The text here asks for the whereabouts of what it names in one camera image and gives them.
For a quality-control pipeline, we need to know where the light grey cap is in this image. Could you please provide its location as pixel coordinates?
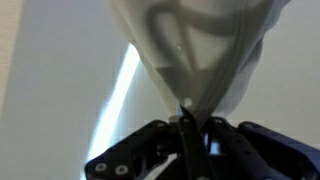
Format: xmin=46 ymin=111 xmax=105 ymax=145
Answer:
xmin=108 ymin=0 xmax=292 ymax=130

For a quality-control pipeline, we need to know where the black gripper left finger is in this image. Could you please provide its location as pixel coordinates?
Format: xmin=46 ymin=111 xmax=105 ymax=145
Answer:
xmin=84 ymin=105 xmax=204 ymax=180

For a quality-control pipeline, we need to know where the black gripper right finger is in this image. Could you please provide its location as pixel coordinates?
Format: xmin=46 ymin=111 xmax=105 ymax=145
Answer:
xmin=199 ymin=115 xmax=320 ymax=180

